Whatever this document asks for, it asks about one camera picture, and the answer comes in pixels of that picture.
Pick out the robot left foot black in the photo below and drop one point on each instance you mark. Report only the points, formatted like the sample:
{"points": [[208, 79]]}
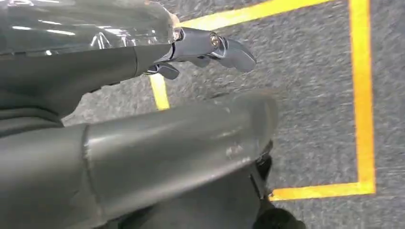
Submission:
{"points": [[278, 219]]}

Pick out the robot left arm ribbed sleeve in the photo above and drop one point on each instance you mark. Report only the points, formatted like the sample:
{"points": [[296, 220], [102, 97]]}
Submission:
{"points": [[25, 123]]}

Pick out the yellow floor tape square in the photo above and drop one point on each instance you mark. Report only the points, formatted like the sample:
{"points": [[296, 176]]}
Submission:
{"points": [[362, 94]]}

